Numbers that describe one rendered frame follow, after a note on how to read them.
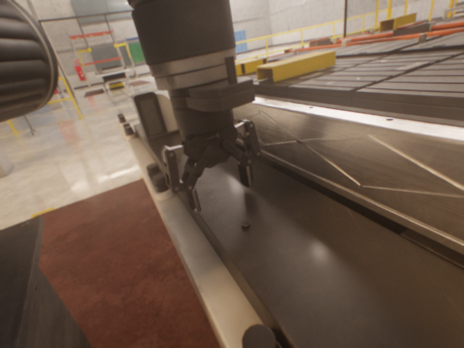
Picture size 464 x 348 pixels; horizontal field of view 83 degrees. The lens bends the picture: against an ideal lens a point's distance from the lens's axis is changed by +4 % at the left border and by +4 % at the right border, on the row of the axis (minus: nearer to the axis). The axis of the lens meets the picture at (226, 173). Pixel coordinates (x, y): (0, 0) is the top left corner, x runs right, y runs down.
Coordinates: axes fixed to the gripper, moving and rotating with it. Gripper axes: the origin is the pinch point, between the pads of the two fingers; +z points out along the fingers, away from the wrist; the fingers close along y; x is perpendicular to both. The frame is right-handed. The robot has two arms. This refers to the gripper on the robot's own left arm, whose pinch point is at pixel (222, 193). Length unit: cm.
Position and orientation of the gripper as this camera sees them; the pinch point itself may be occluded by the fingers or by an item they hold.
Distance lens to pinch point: 39.6
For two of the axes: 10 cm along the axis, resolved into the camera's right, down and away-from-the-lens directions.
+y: -8.4, 3.7, -3.9
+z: 1.8, 8.8, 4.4
